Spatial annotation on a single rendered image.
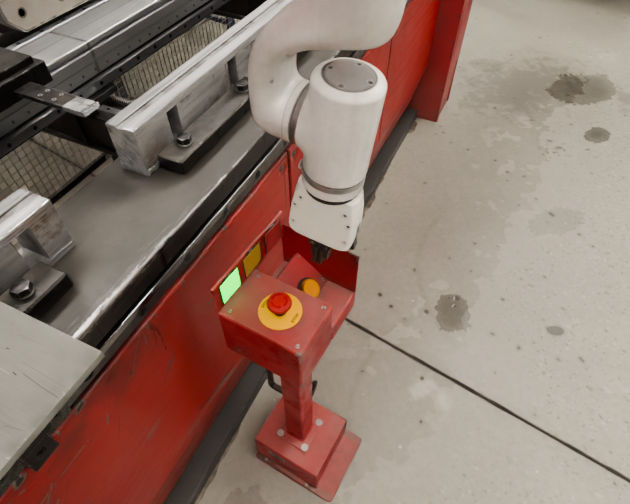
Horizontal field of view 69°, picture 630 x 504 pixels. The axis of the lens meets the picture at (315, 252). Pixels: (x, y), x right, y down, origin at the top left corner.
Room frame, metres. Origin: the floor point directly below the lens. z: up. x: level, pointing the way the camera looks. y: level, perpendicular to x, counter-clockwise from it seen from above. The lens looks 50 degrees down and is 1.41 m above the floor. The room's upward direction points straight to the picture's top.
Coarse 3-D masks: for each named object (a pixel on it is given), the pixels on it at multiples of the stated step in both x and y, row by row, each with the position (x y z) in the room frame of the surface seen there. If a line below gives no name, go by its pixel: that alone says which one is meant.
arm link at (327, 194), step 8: (304, 176) 0.46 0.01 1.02; (304, 184) 0.46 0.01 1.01; (312, 184) 0.44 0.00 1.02; (360, 184) 0.45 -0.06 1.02; (312, 192) 0.44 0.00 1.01; (320, 192) 0.44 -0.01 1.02; (328, 192) 0.43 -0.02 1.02; (336, 192) 0.43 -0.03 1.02; (344, 192) 0.43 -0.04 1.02; (352, 192) 0.44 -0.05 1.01; (328, 200) 0.43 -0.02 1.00; (336, 200) 0.43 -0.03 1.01; (344, 200) 0.44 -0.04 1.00
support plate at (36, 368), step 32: (0, 320) 0.26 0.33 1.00; (32, 320) 0.26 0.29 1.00; (0, 352) 0.22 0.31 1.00; (32, 352) 0.22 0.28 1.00; (64, 352) 0.22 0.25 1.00; (96, 352) 0.22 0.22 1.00; (0, 384) 0.19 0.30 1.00; (32, 384) 0.19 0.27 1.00; (64, 384) 0.19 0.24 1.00; (0, 416) 0.16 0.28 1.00; (32, 416) 0.16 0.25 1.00; (0, 448) 0.13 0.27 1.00
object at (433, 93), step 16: (448, 0) 2.13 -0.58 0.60; (464, 0) 2.10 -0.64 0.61; (448, 16) 2.12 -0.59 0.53; (464, 16) 2.18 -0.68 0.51; (448, 32) 2.11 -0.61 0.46; (464, 32) 2.30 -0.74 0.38; (432, 48) 2.14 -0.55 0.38; (448, 48) 2.11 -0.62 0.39; (432, 64) 2.13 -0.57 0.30; (448, 64) 2.10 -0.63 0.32; (432, 80) 2.13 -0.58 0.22; (448, 80) 2.18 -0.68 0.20; (416, 96) 2.15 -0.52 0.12; (432, 96) 2.12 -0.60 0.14; (448, 96) 2.30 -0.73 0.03; (432, 112) 2.11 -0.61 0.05
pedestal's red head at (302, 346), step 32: (288, 256) 0.58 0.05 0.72; (352, 256) 0.51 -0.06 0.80; (256, 288) 0.46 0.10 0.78; (288, 288) 0.46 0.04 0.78; (320, 288) 0.51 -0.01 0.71; (352, 288) 0.51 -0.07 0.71; (224, 320) 0.40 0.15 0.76; (256, 320) 0.40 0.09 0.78; (320, 320) 0.40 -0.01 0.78; (256, 352) 0.38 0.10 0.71; (288, 352) 0.34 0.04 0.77; (320, 352) 0.39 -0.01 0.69
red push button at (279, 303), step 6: (276, 294) 0.42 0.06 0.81; (282, 294) 0.42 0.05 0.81; (270, 300) 0.41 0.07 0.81; (276, 300) 0.41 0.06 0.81; (282, 300) 0.41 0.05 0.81; (288, 300) 0.41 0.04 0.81; (270, 306) 0.40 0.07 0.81; (276, 306) 0.40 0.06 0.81; (282, 306) 0.40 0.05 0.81; (288, 306) 0.40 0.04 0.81; (276, 312) 0.39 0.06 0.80; (282, 312) 0.39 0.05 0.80
